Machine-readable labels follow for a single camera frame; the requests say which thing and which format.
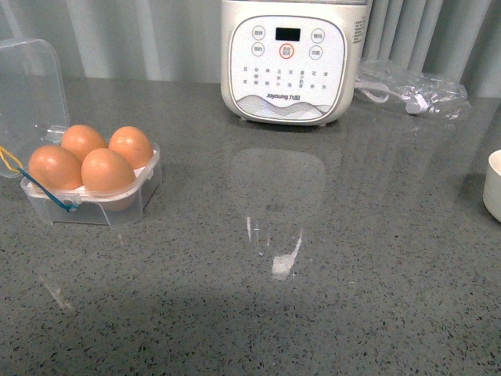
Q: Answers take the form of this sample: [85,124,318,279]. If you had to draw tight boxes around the brown egg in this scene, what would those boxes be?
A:
[61,125,107,162]
[81,148,135,199]
[28,145,83,190]
[108,126,153,169]

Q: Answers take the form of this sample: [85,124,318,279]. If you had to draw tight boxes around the clear plastic bag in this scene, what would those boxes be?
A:
[355,60,470,121]

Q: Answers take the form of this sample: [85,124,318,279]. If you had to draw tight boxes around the white cup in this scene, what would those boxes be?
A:
[482,150,501,222]

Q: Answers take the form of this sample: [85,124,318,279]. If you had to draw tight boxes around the yellow rubber band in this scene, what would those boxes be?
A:
[0,146,24,173]

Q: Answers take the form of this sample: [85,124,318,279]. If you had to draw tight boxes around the white power cable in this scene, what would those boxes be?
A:
[354,75,428,115]

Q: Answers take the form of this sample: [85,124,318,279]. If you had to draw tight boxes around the clear plastic egg box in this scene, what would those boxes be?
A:
[1,38,162,228]

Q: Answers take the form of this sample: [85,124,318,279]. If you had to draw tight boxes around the white Joyoung cooker appliance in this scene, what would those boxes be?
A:
[221,1,369,126]

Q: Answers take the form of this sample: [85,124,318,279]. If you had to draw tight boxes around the blue rubber band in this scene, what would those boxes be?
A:
[18,169,80,212]

